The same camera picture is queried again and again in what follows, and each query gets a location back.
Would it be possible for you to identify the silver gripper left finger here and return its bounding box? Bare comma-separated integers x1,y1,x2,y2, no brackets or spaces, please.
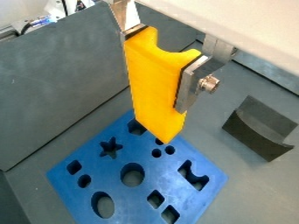
104,0,147,42

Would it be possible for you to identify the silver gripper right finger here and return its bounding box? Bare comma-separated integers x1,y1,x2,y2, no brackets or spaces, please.
174,34,238,114

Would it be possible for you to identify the yellow arch block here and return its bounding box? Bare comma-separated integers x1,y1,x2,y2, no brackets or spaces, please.
124,26,202,144

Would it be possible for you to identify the black curved holder block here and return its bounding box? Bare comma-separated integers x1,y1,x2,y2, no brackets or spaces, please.
222,95,298,162

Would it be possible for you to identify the blue shape sorter board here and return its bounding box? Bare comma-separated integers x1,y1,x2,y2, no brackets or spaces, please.
47,112,228,224

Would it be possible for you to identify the black cable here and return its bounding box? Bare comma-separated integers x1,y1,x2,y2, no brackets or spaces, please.
20,22,33,36

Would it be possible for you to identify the grey foam wall panel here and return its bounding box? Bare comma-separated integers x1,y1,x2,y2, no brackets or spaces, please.
0,2,127,172

